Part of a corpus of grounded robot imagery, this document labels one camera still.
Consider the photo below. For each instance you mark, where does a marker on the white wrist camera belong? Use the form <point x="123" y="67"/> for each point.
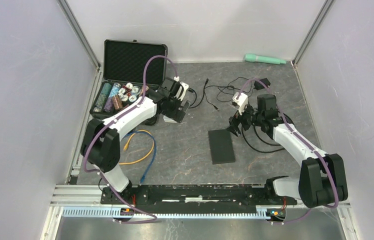
<point x="240" y="101"/>
<point x="184" y="87"/>

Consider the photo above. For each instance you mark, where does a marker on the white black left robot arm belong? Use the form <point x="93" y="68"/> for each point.
<point x="102" y="138"/>

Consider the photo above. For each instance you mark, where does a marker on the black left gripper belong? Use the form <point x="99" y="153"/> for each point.
<point x="178" y="115"/>

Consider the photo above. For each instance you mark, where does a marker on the white network switch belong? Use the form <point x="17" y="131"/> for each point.
<point x="169" y="120"/>

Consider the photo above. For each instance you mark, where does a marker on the black poker chip case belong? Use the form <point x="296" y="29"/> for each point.
<point x="124" y="62"/>

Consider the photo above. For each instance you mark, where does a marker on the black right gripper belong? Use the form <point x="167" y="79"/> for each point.
<point x="233" y="122"/>

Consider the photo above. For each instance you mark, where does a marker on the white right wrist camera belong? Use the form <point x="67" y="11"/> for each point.
<point x="240" y="101"/>

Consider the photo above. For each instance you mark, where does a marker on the aluminium frame rail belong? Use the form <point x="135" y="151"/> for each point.
<point x="95" y="196"/>

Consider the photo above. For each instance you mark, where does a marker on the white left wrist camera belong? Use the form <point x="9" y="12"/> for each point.
<point x="184" y="87"/>

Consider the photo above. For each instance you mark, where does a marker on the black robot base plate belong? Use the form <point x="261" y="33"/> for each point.
<point x="203" y="199"/>

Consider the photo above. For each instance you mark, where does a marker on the mint green flashlight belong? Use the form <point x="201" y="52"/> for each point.
<point x="253" y="58"/>

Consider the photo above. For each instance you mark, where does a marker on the black power adapter plug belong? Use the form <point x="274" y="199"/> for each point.
<point x="261" y="84"/>

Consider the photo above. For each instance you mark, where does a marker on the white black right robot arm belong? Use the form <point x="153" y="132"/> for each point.
<point x="322" y="179"/>

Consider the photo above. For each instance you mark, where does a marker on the black router box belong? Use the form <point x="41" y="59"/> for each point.
<point x="221" y="147"/>

